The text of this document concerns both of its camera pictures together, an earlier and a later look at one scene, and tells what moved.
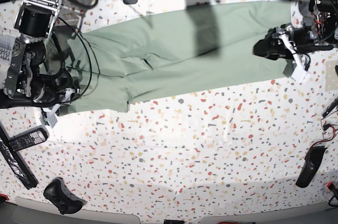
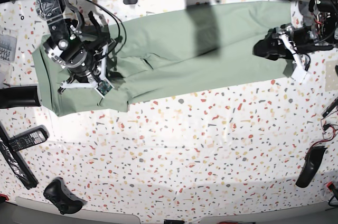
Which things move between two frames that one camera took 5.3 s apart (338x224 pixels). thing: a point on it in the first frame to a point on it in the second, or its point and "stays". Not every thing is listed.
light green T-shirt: x=107 y=68 stays
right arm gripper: x=51 y=91 to x=91 y=75
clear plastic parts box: x=6 y=43 stays
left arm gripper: x=281 y=43 stays
